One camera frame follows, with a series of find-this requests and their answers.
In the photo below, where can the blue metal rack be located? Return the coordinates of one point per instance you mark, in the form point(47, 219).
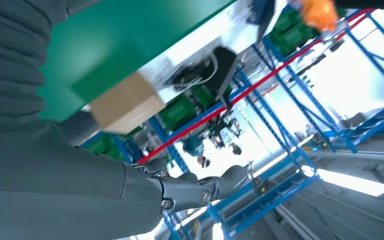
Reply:
point(271, 198)

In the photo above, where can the brown cardboard box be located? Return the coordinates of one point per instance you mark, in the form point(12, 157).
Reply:
point(125, 102)

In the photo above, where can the white desk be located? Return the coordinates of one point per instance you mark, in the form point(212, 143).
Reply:
point(192, 43)

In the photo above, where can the red metal bar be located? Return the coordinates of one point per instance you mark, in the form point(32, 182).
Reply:
point(245, 94)

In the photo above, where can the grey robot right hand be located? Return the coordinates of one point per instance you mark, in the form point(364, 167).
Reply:
point(46, 185)

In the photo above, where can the black bag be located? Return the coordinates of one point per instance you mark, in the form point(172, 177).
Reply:
point(223, 69)

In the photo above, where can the black electronic device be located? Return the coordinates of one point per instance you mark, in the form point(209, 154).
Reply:
point(188, 74)

